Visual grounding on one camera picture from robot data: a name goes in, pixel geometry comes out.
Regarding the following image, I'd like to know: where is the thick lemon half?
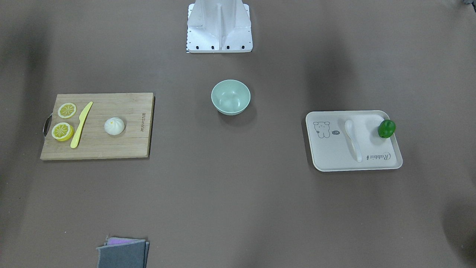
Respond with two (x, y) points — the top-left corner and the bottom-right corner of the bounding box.
(51, 122), (75, 142)

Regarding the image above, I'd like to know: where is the green lime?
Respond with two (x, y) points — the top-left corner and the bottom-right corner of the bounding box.
(377, 120), (396, 138)

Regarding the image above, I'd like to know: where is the grey folded cloth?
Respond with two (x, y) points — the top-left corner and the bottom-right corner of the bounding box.
(96, 237), (149, 268)

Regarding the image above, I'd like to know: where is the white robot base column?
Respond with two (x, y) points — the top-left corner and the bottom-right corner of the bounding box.
(186, 0), (253, 53)

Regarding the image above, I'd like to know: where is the beige rabbit tray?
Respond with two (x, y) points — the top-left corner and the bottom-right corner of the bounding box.
(305, 110), (403, 172)

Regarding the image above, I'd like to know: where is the yellow plastic knife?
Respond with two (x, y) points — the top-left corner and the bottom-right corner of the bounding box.
(70, 101), (93, 148)

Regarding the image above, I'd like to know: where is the bamboo cutting board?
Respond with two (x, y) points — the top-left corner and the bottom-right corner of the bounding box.
(40, 93), (155, 160)

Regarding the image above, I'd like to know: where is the thin lemon slice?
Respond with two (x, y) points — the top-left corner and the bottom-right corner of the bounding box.
(57, 102), (77, 119)

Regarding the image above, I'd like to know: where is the white steamed bun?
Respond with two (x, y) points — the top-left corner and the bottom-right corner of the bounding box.
(104, 117), (125, 135)

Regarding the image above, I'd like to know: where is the white ceramic spoon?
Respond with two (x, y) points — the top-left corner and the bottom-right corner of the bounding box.
(344, 120), (363, 163)

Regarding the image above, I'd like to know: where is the mint green bowl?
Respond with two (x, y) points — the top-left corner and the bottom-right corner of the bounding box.
(211, 79), (251, 116)

